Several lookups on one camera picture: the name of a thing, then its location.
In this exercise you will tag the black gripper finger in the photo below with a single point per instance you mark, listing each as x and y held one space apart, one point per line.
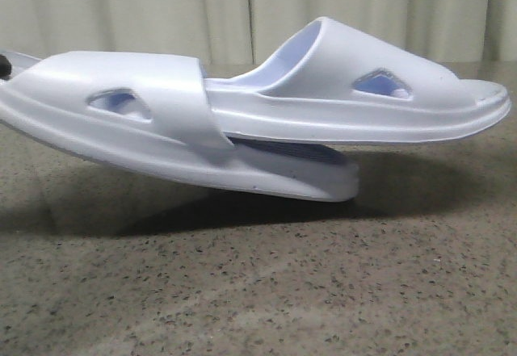
5 66

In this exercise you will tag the light blue slipper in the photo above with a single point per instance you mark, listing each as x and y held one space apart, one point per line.
150 114
333 84

